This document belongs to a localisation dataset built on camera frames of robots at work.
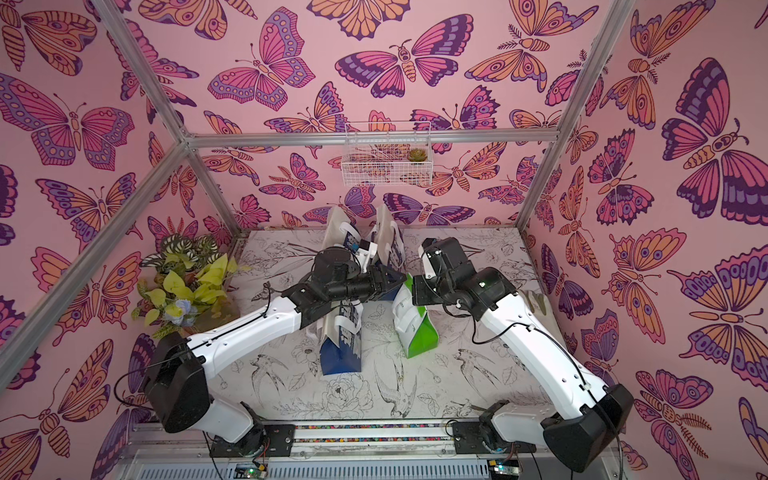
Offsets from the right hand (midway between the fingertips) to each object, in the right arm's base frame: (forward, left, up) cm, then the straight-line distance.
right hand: (416, 286), depth 73 cm
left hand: (0, +2, +2) cm, 3 cm away
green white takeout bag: (-8, 0, -7) cm, 11 cm away
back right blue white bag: (+19, +7, -5) cm, 21 cm away
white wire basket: (+51, +9, 0) cm, 52 cm away
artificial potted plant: (0, +58, -3) cm, 58 cm away
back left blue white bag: (+21, +22, -3) cm, 31 cm away
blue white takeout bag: (-9, +19, -6) cm, 22 cm away
